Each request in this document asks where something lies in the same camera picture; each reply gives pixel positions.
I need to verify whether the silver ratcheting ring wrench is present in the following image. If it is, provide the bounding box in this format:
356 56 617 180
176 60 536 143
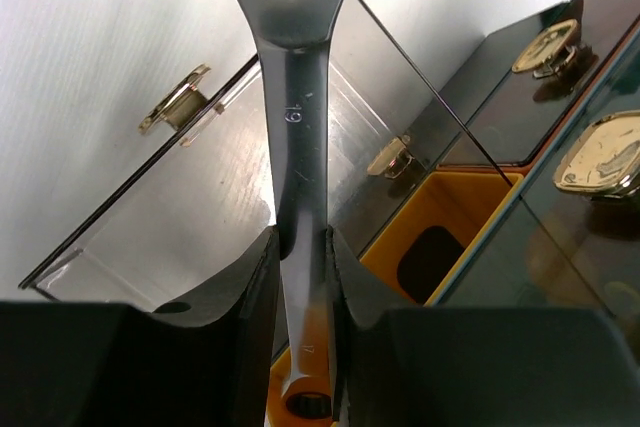
237 0 344 422

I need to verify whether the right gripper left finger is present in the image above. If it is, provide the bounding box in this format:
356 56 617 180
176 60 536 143
1 227 279 426

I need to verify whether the teal drawer cabinet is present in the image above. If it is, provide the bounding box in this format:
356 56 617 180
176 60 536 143
269 0 640 427

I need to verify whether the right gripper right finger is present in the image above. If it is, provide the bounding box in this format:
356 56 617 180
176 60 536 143
326 229 639 426

